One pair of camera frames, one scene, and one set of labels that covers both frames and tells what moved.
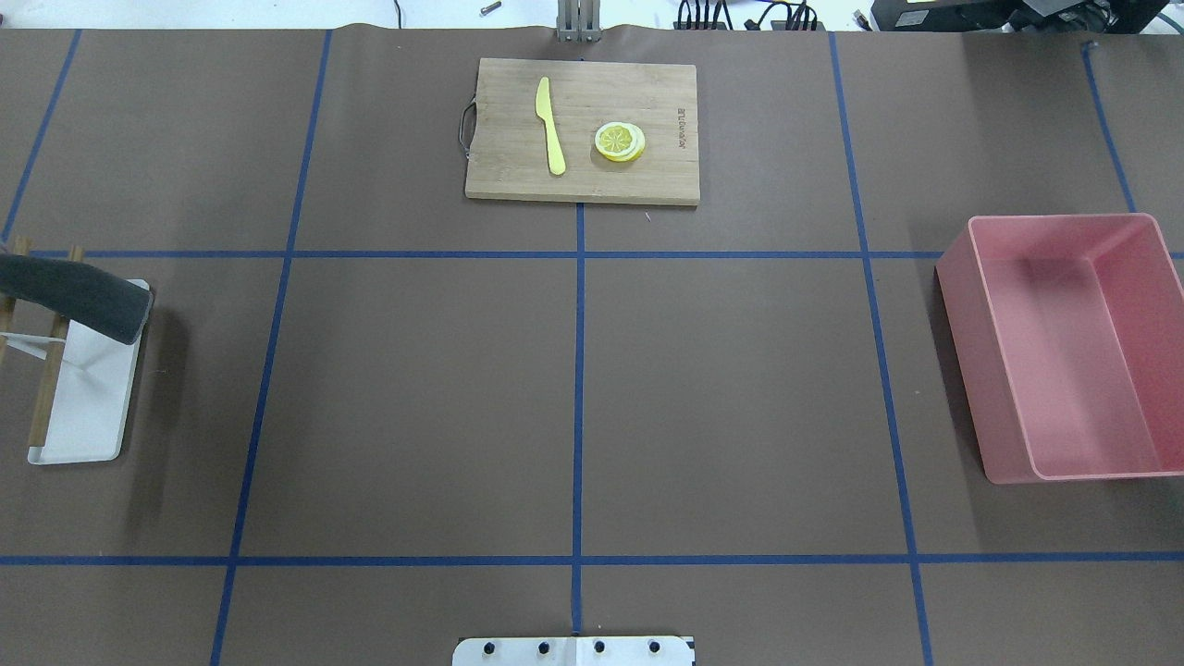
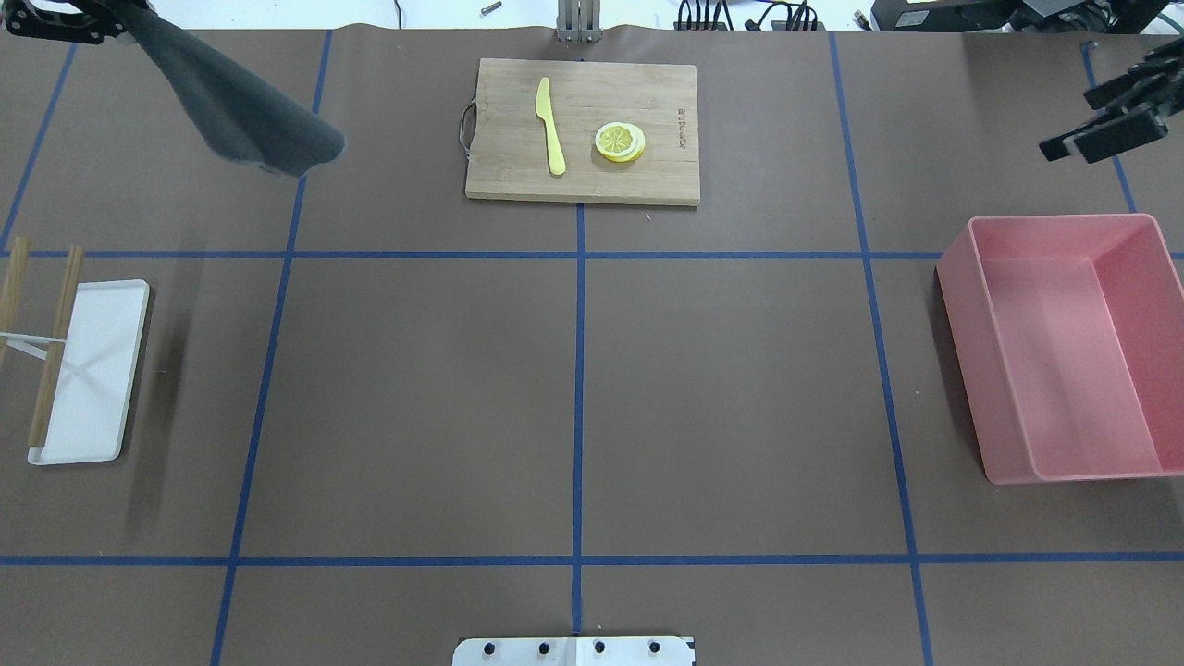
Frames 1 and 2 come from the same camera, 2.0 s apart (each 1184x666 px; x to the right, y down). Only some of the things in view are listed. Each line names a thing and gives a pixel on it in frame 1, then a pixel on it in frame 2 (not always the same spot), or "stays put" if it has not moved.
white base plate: (573, 651) stays put
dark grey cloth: (111, 305) → (243, 120)
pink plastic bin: (1066, 332) stays put
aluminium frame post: (578, 21) stays put
